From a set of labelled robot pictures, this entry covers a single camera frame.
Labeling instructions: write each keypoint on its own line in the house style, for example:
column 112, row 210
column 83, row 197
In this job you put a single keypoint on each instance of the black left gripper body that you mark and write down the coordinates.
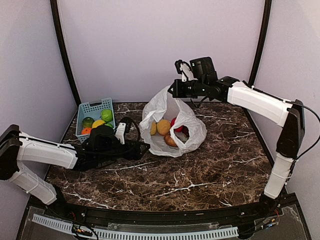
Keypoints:
column 129, row 155

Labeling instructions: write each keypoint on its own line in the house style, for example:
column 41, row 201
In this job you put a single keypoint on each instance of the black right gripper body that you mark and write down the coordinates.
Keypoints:
column 182, row 91

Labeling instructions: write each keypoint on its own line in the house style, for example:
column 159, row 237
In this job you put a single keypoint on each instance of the white plastic bag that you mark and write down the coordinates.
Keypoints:
column 188, row 131

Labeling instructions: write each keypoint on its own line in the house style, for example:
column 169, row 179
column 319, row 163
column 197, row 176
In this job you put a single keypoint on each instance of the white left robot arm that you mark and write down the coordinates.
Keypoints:
column 103, row 146

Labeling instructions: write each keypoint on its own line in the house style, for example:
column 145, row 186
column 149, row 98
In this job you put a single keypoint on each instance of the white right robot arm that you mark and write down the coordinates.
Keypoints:
column 200, row 79

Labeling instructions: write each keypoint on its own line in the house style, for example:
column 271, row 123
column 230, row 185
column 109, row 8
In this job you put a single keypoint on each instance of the brown potato in bag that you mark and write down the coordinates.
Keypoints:
column 169, row 141

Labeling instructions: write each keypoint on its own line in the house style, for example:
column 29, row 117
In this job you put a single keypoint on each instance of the green fruit with dark patch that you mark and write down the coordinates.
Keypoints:
column 109, row 125

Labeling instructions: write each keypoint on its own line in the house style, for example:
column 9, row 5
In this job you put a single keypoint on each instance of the green round fruit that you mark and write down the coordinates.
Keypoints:
column 106, row 115

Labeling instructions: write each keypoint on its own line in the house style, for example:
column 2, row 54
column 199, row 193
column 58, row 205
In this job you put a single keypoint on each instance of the orange fruit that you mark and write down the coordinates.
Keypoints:
column 86, row 131

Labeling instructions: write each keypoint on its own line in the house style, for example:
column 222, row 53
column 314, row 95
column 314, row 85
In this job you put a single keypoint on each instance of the yellow lemon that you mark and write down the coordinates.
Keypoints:
column 97, row 123

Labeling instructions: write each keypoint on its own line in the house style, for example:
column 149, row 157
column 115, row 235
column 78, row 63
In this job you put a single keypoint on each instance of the light blue plastic basket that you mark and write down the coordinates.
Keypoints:
column 92, row 110

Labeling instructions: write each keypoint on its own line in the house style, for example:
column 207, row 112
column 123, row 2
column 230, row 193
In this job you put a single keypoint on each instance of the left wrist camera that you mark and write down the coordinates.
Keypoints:
column 124, row 127

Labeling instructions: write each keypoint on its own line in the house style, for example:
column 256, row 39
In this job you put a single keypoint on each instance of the black front rail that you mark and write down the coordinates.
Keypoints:
column 241, row 214

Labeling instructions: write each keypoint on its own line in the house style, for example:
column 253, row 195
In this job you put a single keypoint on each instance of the black right corner post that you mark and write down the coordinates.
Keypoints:
column 254, row 71

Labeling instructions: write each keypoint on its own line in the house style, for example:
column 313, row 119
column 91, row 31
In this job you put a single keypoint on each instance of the black corner post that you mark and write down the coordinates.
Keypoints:
column 254, row 71
column 63, row 50

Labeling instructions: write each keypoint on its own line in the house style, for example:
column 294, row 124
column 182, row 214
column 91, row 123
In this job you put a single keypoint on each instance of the grey slotted cable duct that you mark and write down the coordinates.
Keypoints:
column 137, row 232

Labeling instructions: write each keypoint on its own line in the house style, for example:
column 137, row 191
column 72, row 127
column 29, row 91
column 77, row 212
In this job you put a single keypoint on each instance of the black left corner post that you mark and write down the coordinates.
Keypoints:
column 63, row 50

